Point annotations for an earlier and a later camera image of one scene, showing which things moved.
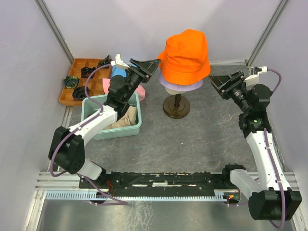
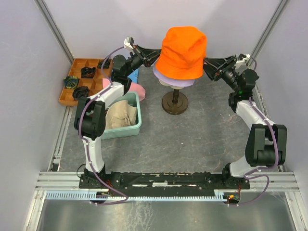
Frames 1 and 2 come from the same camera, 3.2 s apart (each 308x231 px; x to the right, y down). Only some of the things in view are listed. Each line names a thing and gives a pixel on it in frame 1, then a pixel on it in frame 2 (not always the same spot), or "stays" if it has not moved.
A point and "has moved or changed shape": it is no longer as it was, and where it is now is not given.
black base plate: (159, 181) stays
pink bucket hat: (139, 89) stays
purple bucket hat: (178, 87) to (171, 81)
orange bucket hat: (185, 58) has moved or changed shape
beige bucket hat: (129, 119) stays
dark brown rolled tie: (79, 93) stays
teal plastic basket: (90, 103) stays
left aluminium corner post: (55, 30) stays
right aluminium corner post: (265, 33) stays
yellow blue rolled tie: (70, 82) stays
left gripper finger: (149, 66) to (153, 54)
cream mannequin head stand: (176, 106) has moved or changed shape
